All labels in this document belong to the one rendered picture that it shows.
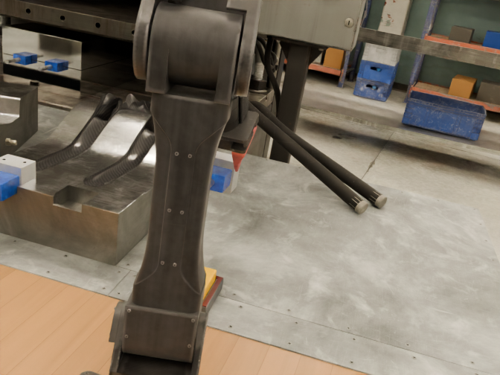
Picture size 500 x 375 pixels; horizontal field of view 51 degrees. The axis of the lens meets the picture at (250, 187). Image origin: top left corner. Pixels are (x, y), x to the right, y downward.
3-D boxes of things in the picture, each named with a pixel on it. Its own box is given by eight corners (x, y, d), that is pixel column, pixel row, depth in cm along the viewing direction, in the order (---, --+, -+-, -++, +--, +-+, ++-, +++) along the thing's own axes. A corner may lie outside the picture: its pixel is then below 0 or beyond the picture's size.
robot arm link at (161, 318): (135, 327, 55) (168, 1, 44) (198, 337, 55) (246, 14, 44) (119, 366, 49) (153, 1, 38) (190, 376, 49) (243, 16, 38)
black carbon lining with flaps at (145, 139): (101, 201, 83) (104, 144, 80) (13, 177, 86) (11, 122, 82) (181, 142, 115) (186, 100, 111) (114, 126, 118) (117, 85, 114)
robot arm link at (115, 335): (122, 292, 52) (105, 328, 47) (210, 305, 52) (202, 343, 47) (118, 342, 54) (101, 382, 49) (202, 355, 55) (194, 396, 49)
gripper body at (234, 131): (196, 108, 82) (193, 69, 76) (259, 121, 80) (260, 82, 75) (181, 135, 78) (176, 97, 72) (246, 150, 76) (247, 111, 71)
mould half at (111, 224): (114, 265, 80) (120, 185, 74) (-34, 223, 84) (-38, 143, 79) (216, 165, 125) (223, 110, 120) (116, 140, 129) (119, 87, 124)
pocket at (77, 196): (82, 226, 78) (83, 204, 77) (50, 217, 79) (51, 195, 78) (98, 214, 83) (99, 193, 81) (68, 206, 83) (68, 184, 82)
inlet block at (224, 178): (212, 214, 76) (217, 179, 74) (180, 205, 77) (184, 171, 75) (236, 187, 88) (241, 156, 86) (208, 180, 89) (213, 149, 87)
